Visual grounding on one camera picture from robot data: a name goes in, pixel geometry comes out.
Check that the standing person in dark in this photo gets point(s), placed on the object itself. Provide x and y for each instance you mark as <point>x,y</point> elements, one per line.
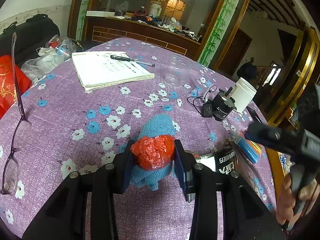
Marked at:
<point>248,70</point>

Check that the clear plastic cup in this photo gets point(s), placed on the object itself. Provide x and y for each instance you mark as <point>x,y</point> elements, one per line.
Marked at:
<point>177,70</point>

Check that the black pen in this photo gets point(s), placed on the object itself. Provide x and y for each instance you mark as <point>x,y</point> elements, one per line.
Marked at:
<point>127,59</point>

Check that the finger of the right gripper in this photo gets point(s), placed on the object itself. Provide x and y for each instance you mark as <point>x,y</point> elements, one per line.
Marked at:
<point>281,140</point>

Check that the blue red sponge pack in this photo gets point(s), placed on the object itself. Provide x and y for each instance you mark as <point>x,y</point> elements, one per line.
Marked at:
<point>250,150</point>

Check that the black round motor device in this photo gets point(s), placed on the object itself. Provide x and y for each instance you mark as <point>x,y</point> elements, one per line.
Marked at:
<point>218,108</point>

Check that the clear plastic bag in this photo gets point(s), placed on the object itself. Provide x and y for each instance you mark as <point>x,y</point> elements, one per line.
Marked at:
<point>56,51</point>

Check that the white paper notepad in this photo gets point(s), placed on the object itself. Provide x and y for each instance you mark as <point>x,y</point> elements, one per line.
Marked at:
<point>95,70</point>

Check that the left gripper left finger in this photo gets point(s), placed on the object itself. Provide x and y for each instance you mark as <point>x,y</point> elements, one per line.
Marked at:
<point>63,216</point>

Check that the right hand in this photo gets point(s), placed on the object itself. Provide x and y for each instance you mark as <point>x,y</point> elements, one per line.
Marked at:
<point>287,201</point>

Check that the black foil snack bag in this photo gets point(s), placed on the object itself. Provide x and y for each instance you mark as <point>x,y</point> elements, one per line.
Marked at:
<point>223,161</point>

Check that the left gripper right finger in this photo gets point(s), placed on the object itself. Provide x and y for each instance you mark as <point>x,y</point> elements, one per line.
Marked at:
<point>244,214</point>

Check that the black smartphone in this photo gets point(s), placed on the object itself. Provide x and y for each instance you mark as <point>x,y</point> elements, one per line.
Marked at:
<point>254,115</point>

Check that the white plastic jar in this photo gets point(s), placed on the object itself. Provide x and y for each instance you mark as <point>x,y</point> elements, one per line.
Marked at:
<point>243,93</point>

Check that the yellow rimmed white tray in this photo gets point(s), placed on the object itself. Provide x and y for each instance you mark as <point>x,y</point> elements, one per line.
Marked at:
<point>277,170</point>

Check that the wooden cabinet counter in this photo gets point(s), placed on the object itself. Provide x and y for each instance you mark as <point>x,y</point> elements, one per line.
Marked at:
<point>102,30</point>

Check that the small red plastic bag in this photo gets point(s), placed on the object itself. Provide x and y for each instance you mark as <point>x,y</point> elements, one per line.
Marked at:
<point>153,153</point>

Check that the bamboo painted pillar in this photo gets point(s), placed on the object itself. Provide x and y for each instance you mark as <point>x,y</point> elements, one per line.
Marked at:
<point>223,20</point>

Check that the light blue knit cloth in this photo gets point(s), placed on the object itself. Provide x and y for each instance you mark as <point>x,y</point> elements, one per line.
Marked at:
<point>159,124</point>

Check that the purple floral tablecloth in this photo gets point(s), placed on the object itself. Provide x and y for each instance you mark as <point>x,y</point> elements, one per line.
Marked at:
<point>72,130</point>

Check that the red plastic bag on chair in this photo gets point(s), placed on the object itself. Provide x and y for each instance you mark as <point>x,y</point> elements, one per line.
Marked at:
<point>8,91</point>

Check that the black backpack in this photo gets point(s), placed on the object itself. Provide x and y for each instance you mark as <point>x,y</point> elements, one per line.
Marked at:
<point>34,33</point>

